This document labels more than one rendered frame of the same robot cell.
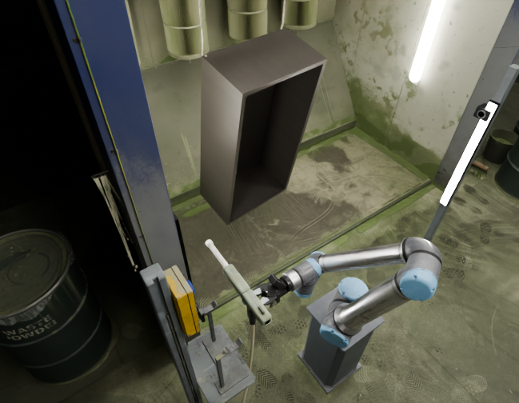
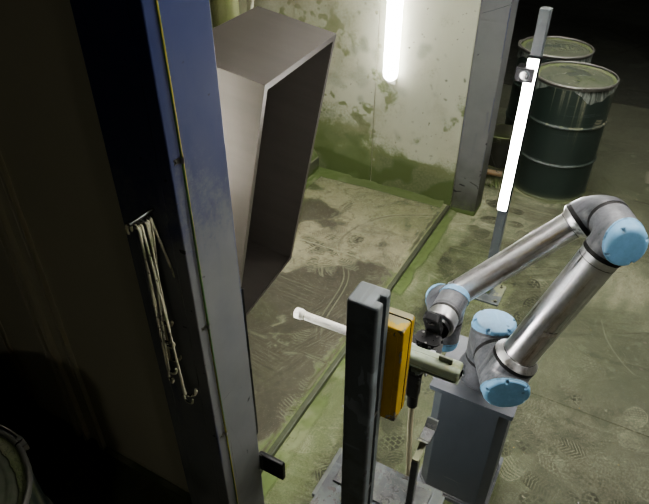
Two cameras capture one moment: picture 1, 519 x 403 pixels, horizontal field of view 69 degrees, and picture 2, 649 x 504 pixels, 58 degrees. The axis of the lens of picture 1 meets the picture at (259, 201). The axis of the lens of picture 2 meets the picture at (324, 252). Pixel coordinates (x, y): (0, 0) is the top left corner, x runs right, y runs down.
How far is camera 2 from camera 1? 0.76 m
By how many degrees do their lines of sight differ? 22
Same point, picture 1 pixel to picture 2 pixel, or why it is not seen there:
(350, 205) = (370, 263)
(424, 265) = (622, 215)
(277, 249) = (304, 355)
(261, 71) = (267, 56)
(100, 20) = not seen: outside the picture
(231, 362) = (396, 487)
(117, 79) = (185, 26)
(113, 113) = (179, 88)
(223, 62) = not seen: hidden behind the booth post
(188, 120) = not seen: hidden behind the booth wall
